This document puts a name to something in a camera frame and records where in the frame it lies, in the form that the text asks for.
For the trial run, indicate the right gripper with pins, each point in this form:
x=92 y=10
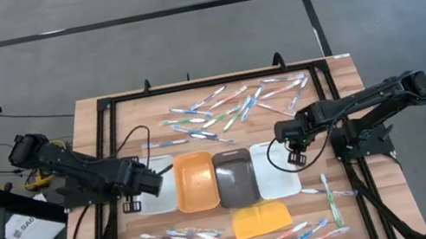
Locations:
x=292 y=132

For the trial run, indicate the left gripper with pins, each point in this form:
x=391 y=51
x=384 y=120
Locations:
x=141 y=176

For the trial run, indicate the white plastic bin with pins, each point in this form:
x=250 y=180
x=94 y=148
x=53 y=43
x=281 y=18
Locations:
x=163 y=198
x=277 y=183

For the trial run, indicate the grey translucent plastic bin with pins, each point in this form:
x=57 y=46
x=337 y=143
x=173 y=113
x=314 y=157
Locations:
x=236 y=181

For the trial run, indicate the orange plastic bin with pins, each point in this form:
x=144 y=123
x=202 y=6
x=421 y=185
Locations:
x=195 y=182

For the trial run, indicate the green toothbrush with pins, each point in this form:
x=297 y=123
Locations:
x=332 y=199
x=237 y=114
x=221 y=116
x=183 y=120

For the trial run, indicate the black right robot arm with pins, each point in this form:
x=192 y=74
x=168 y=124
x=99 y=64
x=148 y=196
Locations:
x=367 y=98

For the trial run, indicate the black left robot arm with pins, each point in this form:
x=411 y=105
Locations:
x=71 y=162

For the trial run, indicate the yellow folded cloth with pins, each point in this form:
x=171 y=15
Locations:
x=261 y=220

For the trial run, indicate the white printed box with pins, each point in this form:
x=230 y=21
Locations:
x=33 y=234

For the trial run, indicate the black desk beam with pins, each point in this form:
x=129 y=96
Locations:
x=21 y=203

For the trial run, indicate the white table label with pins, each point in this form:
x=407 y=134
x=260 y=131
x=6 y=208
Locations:
x=341 y=56

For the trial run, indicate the black aluminium rig frame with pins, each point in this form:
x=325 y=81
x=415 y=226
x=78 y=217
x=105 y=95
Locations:
x=211 y=82

